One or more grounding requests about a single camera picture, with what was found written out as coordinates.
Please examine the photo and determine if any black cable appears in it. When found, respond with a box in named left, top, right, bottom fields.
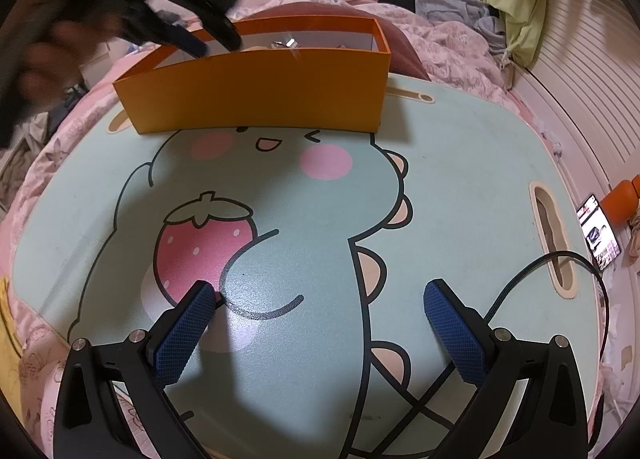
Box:
left=340, top=251, right=611, bottom=459

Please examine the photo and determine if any cartoon printed lap desk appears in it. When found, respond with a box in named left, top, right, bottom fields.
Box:
left=10, top=82, right=608, bottom=459

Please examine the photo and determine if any person's left hand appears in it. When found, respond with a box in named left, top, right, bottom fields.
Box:
left=15, top=0, right=126, bottom=115

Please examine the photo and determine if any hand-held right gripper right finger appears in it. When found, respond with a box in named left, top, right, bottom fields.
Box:
left=423, top=278, right=591, bottom=459

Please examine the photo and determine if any orange cardboard box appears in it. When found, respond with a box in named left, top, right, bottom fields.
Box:
left=112, top=14, right=392, bottom=136

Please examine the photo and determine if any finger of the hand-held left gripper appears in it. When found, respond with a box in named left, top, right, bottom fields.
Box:
left=120, top=4, right=208, bottom=58
left=165, top=0, right=244, bottom=51

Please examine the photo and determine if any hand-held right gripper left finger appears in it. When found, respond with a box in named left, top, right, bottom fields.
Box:
left=52, top=280, right=217, bottom=459

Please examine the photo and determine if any orange object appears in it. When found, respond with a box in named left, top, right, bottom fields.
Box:
left=602, top=178, right=640, bottom=230

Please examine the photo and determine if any smartphone with lit screen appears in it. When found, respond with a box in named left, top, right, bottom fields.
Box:
left=575, top=193, right=622, bottom=272

